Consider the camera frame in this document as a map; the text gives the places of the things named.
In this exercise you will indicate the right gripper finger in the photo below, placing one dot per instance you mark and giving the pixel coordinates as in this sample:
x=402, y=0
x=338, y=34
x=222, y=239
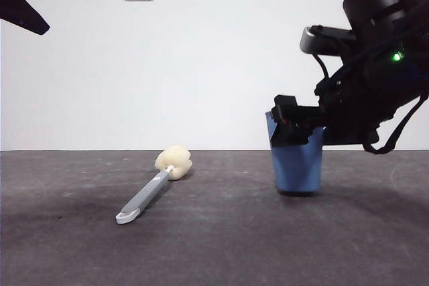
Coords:
x=291, y=128

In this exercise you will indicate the blue ribbed plastic cup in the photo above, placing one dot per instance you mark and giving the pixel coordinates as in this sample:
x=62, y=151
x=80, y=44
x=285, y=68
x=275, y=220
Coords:
x=295, y=172

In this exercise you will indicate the pale grey right wrist camera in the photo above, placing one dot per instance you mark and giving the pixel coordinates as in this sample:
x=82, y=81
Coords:
x=321, y=39

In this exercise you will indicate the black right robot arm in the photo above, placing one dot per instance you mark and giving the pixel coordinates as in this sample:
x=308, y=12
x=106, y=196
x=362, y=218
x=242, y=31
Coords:
x=368, y=98

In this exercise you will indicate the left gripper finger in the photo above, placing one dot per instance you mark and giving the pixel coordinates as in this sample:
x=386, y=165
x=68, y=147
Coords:
x=20, y=8

